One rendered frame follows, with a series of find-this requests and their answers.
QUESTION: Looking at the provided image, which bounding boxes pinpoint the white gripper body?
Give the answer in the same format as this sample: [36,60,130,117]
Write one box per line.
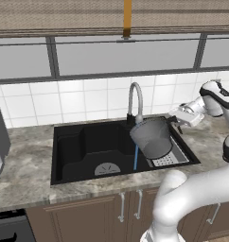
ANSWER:
[167,104,205,129]

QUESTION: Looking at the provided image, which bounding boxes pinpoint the silver sink drain rack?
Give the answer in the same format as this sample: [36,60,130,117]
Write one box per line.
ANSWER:
[146,137,190,168]

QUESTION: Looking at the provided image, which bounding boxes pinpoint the grey curved sink faucet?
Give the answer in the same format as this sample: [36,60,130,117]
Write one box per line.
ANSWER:
[126,81,145,128]

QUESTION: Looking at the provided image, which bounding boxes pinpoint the blue water stream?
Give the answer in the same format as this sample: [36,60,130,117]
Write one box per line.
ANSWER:
[132,144,140,171]

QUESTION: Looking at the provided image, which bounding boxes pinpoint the grey round sink drain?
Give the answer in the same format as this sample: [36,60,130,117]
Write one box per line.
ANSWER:
[94,162,122,177]

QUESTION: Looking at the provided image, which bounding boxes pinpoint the black kitchen sink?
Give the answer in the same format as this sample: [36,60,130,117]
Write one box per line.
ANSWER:
[50,115,202,186]

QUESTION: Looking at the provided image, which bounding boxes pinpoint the grey framed window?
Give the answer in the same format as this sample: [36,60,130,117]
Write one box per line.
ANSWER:
[0,32,229,85]

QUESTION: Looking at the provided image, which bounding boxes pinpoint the brown cabinet door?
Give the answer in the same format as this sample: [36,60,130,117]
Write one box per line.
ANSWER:
[178,199,229,241]
[26,192,128,242]
[125,187,162,242]

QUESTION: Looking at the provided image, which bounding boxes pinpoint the beige woven window blind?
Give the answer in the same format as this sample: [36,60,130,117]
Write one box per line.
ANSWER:
[0,0,229,39]

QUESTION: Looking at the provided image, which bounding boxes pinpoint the dark dishwasher front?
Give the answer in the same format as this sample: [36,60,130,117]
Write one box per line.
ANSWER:
[0,209,37,242]

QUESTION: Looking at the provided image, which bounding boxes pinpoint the silver cabinet handle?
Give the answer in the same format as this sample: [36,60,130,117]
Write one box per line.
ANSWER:
[133,189,144,220]
[117,192,127,223]
[206,202,221,226]

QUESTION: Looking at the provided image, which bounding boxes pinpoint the orange blind strap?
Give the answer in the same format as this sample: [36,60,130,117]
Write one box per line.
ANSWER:
[122,0,133,40]

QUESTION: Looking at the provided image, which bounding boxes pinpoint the black dishwasher handle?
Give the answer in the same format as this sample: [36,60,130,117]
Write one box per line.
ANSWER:
[0,232,18,242]

